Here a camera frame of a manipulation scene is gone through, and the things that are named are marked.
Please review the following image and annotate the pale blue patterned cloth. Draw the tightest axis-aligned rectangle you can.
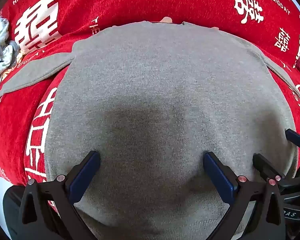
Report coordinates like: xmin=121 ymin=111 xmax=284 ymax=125
xmin=0 ymin=15 xmax=23 ymax=98

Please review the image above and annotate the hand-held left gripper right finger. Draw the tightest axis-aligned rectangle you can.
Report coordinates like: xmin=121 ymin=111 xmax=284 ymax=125
xmin=203 ymin=151 xmax=288 ymax=240

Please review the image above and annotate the grey knit sweater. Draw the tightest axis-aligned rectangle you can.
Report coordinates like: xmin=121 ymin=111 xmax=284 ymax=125
xmin=0 ymin=21 xmax=300 ymax=240

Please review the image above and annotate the red printed sofa cover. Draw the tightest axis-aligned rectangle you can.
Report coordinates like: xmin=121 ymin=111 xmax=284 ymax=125
xmin=0 ymin=0 xmax=300 ymax=215

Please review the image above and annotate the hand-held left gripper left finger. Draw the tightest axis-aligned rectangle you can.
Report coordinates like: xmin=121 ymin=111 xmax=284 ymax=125
xmin=21 ymin=151 xmax=101 ymax=240

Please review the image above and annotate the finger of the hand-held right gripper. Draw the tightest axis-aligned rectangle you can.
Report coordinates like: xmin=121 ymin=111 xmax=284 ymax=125
xmin=285 ymin=128 xmax=300 ymax=156
xmin=252 ymin=153 xmax=300 ymax=188

